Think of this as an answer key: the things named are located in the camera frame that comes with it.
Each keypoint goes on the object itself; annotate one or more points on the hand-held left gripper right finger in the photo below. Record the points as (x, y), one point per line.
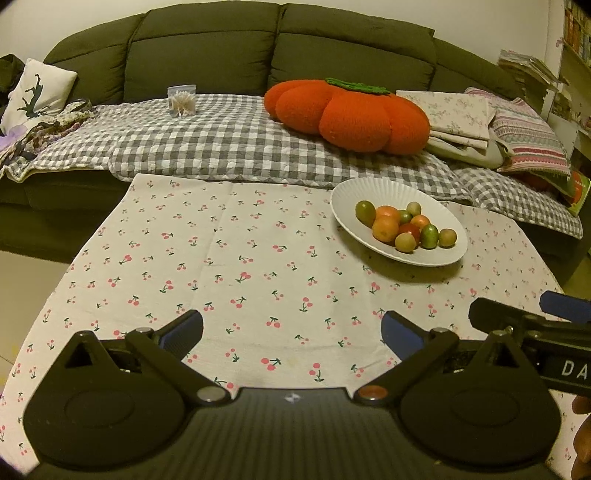
(401, 334)

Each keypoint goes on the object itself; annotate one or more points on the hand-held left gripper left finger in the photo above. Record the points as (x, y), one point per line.
(182, 330)

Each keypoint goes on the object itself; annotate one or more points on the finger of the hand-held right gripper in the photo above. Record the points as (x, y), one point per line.
(568, 307)
(498, 316)

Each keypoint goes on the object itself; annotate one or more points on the brown-spotted orange mandarin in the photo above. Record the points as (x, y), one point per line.
(385, 229)

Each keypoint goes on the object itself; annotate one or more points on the white ribbed plate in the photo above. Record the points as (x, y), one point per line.
(351, 198)

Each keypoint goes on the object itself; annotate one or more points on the person's right hand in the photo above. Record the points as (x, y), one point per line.
(582, 438)

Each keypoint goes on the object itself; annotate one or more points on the brownish jujube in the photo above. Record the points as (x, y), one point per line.
(405, 242)
(447, 237)
(413, 207)

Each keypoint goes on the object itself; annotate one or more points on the green jujube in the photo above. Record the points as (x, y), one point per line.
(405, 216)
(429, 236)
(364, 212)

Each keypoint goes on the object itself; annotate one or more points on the cherry print tablecloth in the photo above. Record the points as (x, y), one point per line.
(231, 240)

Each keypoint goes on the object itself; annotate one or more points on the red cherry tomato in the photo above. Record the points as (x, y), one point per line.
(410, 230)

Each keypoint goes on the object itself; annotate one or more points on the green picture book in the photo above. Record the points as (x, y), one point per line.
(579, 191)

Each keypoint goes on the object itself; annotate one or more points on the striped patterned pillow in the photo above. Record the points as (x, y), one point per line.
(526, 134)

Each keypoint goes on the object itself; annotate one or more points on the grey checked blanket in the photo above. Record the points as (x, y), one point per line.
(207, 138)

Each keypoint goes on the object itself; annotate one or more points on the folded floral bedsheet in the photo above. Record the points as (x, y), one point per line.
(452, 110)

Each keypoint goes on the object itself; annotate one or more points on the white bookshelf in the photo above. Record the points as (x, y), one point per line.
(565, 92)

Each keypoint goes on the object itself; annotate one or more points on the orange pumpkin cushion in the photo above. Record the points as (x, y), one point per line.
(360, 120)

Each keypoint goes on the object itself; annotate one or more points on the clear cotton swab box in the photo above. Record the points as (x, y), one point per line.
(181, 101)

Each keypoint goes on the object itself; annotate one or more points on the floral patterned cloth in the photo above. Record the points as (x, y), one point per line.
(46, 129)

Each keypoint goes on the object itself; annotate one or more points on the stack of newspapers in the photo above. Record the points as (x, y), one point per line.
(531, 67)

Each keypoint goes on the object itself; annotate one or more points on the white pillow with plant print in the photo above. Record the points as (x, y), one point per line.
(41, 87)

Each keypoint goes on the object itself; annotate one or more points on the row of books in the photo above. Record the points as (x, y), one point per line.
(577, 25)

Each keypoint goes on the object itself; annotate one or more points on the dark green sofa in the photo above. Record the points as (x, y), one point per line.
(207, 46)

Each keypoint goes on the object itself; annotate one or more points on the dark green jacket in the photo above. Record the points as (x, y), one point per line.
(9, 78)

